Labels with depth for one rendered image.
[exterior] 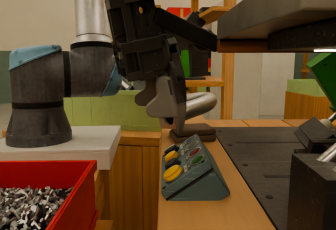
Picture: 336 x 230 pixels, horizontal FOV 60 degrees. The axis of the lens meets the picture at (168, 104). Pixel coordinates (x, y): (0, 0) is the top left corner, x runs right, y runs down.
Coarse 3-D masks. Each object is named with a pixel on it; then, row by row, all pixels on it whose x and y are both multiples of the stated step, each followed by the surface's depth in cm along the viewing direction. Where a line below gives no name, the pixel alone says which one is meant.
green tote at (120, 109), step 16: (96, 96) 124; (112, 96) 122; (128, 96) 121; (80, 112) 126; (96, 112) 125; (112, 112) 123; (128, 112) 122; (144, 112) 121; (128, 128) 123; (144, 128) 122; (160, 128) 122
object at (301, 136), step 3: (297, 129) 48; (300, 129) 48; (294, 132) 48; (297, 132) 48; (300, 132) 48; (297, 135) 47; (300, 135) 47; (303, 135) 47; (300, 138) 47; (303, 138) 46; (306, 138) 46; (300, 141) 48; (303, 141) 46; (306, 141) 45; (303, 144) 45; (306, 144) 45; (306, 147) 44
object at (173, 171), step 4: (176, 164) 42; (168, 168) 43; (172, 168) 42; (176, 168) 41; (180, 168) 42; (164, 172) 42; (168, 172) 41; (172, 172) 41; (176, 172) 41; (164, 176) 41; (168, 176) 41; (172, 176) 41; (168, 180) 41
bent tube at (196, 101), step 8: (192, 96) 61; (200, 96) 58; (208, 96) 53; (192, 104) 49; (200, 104) 50; (208, 104) 51; (192, 112) 49; (200, 112) 50; (160, 120) 49; (168, 120) 49; (168, 128) 48
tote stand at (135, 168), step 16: (128, 144) 115; (144, 144) 113; (128, 160) 116; (144, 160) 115; (112, 176) 118; (128, 176) 117; (144, 176) 116; (128, 192) 118; (144, 192) 117; (128, 208) 119; (144, 208) 118; (128, 224) 120; (144, 224) 119
